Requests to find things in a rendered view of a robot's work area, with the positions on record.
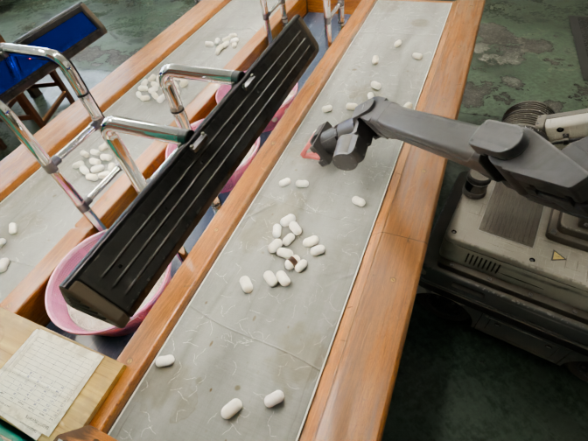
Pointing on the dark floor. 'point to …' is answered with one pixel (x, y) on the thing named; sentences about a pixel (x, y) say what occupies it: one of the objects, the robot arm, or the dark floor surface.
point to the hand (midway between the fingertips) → (304, 154)
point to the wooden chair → (33, 107)
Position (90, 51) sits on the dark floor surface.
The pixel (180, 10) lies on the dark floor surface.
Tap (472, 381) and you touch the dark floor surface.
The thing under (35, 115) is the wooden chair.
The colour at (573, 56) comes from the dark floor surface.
